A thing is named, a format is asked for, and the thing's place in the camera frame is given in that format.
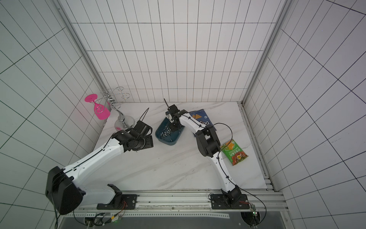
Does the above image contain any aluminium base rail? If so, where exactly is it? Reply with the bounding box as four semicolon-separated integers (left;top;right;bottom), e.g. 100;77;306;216
67;189;289;219

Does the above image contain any green orange snack bag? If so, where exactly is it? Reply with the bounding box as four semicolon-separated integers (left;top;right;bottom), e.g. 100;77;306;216
221;140;248;166

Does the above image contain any teal plastic storage box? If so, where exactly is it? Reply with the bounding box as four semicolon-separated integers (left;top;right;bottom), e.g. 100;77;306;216
155;118;185;146

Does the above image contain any chrome lamp with pink shades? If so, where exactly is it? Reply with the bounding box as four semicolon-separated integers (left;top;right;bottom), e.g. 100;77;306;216
84;86;135;131

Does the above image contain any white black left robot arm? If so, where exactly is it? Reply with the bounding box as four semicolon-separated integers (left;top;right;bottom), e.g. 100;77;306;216
45;121;153;215

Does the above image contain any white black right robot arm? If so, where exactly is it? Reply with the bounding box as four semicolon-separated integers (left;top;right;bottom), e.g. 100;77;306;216
165;105;242;207

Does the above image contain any blue Doritos chip bag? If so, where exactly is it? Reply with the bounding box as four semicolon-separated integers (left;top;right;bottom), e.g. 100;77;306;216
189;109;213;126

